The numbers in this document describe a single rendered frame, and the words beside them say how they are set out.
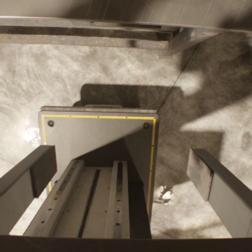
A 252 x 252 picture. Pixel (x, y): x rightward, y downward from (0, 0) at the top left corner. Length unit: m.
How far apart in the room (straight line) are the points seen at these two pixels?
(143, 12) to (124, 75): 0.87
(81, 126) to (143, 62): 0.63
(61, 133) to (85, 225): 0.55
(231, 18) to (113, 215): 0.69
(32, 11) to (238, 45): 1.33
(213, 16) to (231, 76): 1.05
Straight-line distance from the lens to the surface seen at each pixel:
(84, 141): 1.07
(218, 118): 1.52
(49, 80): 1.41
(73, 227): 0.76
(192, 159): 0.16
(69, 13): 0.48
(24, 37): 1.24
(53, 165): 0.17
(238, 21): 0.53
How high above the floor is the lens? 1.30
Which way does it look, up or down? 75 degrees down
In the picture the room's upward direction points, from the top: 178 degrees clockwise
